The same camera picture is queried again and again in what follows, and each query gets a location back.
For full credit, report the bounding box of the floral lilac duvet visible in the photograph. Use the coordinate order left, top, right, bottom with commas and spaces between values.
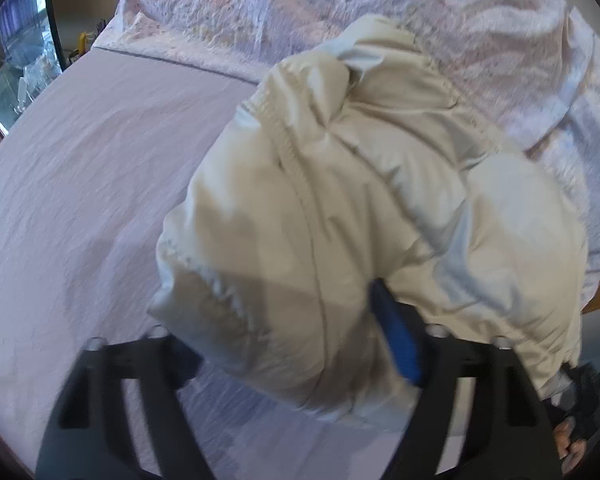
94, 0, 600, 313

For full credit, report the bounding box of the bed with lilac sheet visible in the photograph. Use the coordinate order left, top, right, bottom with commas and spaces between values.
0, 46, 481, 480

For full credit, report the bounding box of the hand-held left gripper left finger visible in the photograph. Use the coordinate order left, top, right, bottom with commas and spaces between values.
35, 327, 216, 480

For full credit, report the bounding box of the dark framed window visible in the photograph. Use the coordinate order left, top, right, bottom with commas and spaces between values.
0, 0, 62, 137

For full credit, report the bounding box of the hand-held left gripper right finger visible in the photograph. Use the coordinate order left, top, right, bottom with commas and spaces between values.
369, 279, 566, 480

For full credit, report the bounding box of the cream puffer jacket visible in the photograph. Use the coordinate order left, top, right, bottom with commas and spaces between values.
147, 14, 592, 433

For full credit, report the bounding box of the person's right hand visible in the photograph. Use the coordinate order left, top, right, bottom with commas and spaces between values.
553, 419, 589, 477

